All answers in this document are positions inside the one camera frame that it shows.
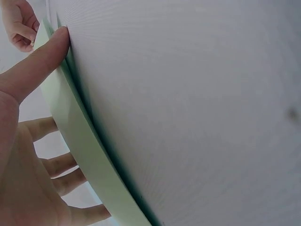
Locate person's left hand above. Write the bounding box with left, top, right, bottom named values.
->
left=0, top=26, right=111, bottom=226

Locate light green paper sheet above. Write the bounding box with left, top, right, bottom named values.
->
left=32, top=10, right=160, bottom=226

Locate person's right hand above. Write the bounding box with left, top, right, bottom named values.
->
left=0, top=0, right=40, bottom=53

